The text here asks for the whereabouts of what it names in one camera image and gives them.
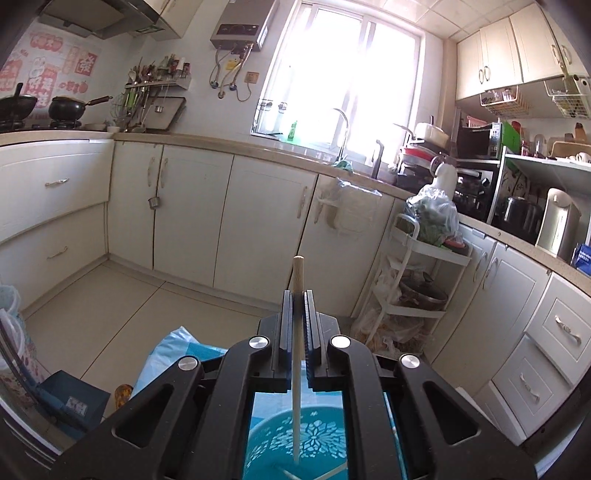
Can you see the dark metal frame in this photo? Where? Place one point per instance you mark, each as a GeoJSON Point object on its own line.
{"type": "Point", "coordinates": [21, 429]}

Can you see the blue cardboard box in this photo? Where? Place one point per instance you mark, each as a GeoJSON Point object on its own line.
{"type": "Point", "coordinates": [74, 401]}

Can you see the white storage shelf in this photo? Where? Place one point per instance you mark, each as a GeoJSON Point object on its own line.
{"type": "Point", "coordinates": [549, 168]}

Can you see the black wok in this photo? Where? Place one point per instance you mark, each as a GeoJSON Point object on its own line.
{"type": "Point", "coordinates": [17, 105]}

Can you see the wooden chopstick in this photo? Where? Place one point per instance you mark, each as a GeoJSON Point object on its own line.
{"type": "Point", "coordinates": [298, 281]}

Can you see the white plastic bag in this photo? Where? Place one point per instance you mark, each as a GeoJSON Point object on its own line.
{"type": "Point", "coordinates": [9, 318]}

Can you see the grey wall water heater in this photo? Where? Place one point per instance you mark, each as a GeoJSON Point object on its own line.
{"type": "Point", "coordinates": [242, 23]}

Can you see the gas stove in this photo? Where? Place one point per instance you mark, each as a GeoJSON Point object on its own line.
{"type": "Point", "coordinates": [41, 124]}

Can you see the green dish soap bottle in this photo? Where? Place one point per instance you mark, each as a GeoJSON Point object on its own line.
{"type": "Point", "coordinates": [292, 132]}

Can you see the stack of pots and bowls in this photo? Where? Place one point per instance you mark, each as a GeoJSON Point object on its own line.
{"type": "Point", "coordinates": [420, 157]}

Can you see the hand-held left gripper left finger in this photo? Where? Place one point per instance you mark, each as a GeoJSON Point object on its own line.
{"type": "Point", "coordinates": [286, 332]}

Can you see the steel range hood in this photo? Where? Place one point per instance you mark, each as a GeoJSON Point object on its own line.
{"type": "Point", "coordinates": [106, 16]}

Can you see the white door base cabinets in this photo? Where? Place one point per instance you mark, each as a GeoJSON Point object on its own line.
{"type": "Point", "coordinates": [194, 212]}

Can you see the amber glass jar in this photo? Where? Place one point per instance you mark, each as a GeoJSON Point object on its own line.
{"type": "Point", "coordinates": [123, 396]}

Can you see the small blue carton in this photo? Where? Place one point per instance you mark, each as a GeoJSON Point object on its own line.
{"type": "Point", "coordinates": [583, 261]}

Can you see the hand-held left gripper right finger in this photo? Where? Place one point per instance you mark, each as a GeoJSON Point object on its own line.
{"type": "Point", "coordinates": [308, 332]}

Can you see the white base cabinet with drawers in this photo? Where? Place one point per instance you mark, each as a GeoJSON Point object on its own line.
{"type": "Point", "coordinates": [512, 314]}

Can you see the white two-drawer base cabinet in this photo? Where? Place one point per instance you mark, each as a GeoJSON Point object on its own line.
{"type": "Point", "coordinates": [51, 207]}

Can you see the wall utensil rack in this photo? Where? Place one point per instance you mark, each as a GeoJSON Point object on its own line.
{"type": "Point", "coordinates": [157, 76]}

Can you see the silver electric thermos pot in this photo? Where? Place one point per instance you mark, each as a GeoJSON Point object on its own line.
{"type": "Point", "coordinates": [559, 221]}

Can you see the white framed kitchen window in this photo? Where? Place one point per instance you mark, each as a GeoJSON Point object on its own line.
{"type": "Point", "coordinates": [341, 78]}

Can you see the white rolling storage cart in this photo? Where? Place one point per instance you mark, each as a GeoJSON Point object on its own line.
{"type": "Point", "coordinates": [418, 244]}

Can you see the green dish cloth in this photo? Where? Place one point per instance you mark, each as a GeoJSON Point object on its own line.
{"type": "Point", "coordinates": [343, 166]}

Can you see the black microwave oven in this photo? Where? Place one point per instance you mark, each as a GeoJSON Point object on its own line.
{"type": "Point", "coordinates": [478, 141]}

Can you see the red wall stickers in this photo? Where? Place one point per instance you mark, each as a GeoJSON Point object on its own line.
{"type": "Point", "coordinates": [44, 69]}

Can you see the bag of green vegetables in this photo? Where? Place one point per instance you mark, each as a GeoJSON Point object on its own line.
{"type": "Point", "coordinates": [431, 219]}

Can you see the teal perforated plastic basket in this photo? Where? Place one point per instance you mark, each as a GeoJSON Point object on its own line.
{"type": "Point", "coordinates": [323, 429]}

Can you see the white upper wall cabinets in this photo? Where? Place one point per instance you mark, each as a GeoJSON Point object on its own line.
{"type": "Point", "coordinates": [508, 50]}

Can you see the black toaster oven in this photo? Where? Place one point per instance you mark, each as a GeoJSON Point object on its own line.
{"type": "Point", "coordinates": [473, 194]}

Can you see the chrome sink faucet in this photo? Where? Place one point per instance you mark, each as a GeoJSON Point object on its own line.
{"type": "Point", "coordinates": [344, 134]}

